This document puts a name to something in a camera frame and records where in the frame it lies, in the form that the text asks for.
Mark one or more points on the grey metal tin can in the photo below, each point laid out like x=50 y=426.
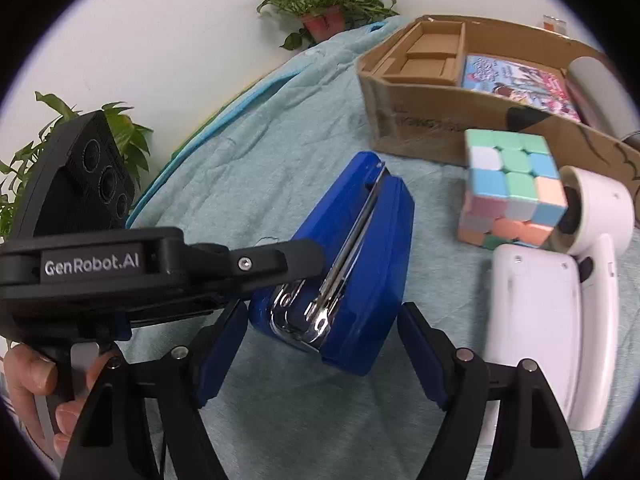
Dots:
x=595 y=90

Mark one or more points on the small glass jar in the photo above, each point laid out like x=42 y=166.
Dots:
x=554 y=24

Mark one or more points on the cartoon board game box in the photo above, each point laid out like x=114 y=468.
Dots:
x=520 y=85

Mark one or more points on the green leafy plant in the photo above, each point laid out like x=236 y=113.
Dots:
x=125 y=135

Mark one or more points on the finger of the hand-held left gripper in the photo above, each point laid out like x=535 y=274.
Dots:
x=280 y=262

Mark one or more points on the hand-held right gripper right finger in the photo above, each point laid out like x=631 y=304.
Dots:
x=425 y=355

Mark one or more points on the brown cardboard box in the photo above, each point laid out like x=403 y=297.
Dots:
x=430 y=115

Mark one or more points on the pastel puzzle cube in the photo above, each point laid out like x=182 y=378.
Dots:
x=515 y=190

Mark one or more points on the person's left hand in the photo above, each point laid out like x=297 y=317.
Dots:
x=32 y=375

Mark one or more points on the white handheld device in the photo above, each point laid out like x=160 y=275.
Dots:
x=540 y=310

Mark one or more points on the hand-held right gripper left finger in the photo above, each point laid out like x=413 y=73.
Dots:
x=220 y=355

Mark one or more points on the blue stapler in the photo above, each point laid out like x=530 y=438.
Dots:
x=370 y=270

